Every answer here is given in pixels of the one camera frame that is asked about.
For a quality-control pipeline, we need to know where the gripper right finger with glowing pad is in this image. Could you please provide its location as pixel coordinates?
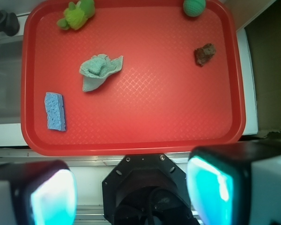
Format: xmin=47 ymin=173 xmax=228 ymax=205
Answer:
xmin=186 ymin=141 xmax=281 ymax=225

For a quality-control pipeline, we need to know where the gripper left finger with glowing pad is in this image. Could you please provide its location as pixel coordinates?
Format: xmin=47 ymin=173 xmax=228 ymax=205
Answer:
xmin=0 ymin=160 xmax=78 ymax=225

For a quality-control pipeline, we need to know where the brown rough rock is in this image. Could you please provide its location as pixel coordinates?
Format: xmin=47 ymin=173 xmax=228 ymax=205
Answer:
xmin=194 ymin=43 xmax=216 ymax=67

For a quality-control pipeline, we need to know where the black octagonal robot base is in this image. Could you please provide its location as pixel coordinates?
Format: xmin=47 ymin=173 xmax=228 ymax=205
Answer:
xmin=102 ymin=154 xmax=199 ymax=225

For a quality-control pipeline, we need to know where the blue sponge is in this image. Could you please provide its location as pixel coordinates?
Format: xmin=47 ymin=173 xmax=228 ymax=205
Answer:
xmin=44 ymin=92 xmax=66 ymax=132

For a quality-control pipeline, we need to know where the crumpled teal cloth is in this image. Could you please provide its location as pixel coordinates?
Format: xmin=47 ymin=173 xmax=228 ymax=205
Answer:
xmin=79 ymin=54 xmax=124 ymax=92

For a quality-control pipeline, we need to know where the red plastic tray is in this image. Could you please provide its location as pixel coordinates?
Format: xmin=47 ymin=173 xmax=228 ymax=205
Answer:
xmin=21 ymin=0 xmax=245 ymax=156

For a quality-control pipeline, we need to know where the black clamp knob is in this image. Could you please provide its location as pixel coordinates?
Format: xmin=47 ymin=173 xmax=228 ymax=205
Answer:
xmin=0 ymin=10 xmax=20 ymax=37

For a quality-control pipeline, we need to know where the green knitted ball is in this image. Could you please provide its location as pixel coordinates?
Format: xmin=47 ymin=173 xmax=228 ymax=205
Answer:
xmin=183 ymin=0 xmax=206 ymax=17

